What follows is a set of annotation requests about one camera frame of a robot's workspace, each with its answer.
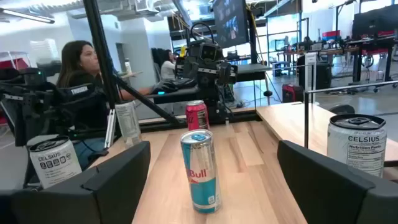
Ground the red black case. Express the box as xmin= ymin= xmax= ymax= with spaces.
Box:
xmin=281 ymin=83 xmax=305 ymax=103

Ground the black background workbench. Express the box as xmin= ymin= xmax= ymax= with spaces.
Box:
xmin=351 ymin=4 xmax=398 ymax=83

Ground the red Coca-Cola can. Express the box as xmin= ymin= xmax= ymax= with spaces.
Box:
xmin=185 ymin=100 xmax=210 ymax=131

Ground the person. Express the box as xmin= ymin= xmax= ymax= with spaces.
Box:
xmin=159 ymin=49 xmax=177 ymax=80
xmin=55 ymin=39 xmax=156 ymax=170

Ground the long ceiling light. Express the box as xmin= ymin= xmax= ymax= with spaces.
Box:
xmin=0 ymin=7 xmax=56 ymax=25

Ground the blue silver Red Bull can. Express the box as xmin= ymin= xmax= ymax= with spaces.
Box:
xmin=180 ymin=129 xmax=222 ymax=214

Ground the black cabinet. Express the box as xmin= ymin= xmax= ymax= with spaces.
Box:
xmin=297 ymin=55 xmax=333 ymax=91

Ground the large black wall screen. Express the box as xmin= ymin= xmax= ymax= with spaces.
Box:
xmin=212 ymin=0 xmax=251 ymax=49

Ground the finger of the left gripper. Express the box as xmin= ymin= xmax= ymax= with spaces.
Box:
xmin=217 ymin=61 xmax=239 ymax=86
xmin=182 ymin=55 xmax=200 ymax=79

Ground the black side table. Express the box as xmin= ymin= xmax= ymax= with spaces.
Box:
xmin=234 ymin=63 xmax=273 ymax=83

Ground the white upright sign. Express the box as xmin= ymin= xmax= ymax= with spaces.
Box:
xmin=304 ymin=52 xmax=317 ymax=103

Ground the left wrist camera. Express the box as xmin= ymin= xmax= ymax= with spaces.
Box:
xmin=198 ymin=42 xmax=220 ymax=62

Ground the wooden shelf black metal frame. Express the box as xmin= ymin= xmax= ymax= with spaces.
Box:
xmin=255 ymin=80 xmax=398 ymax=181

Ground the Celsius can blue palm print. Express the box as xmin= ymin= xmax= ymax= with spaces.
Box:
xmin=326 ymin=113 xmax=388 ymax=178

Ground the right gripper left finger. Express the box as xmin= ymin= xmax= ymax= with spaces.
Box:
xmin=0 ymin=141 xmax=152 ymax=224

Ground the black aluminium rig frame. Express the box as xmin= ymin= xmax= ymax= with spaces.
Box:
xmin=82 ymin=0 xmax=261 ymax=133

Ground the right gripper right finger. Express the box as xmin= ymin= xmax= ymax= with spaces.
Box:
xmin=276 ymin=139 xmax=398 ymax=224

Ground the Celsius can pineapple print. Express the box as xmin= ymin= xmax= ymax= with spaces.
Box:
xmin=28 ymin=135 xmax=83 ymax=190

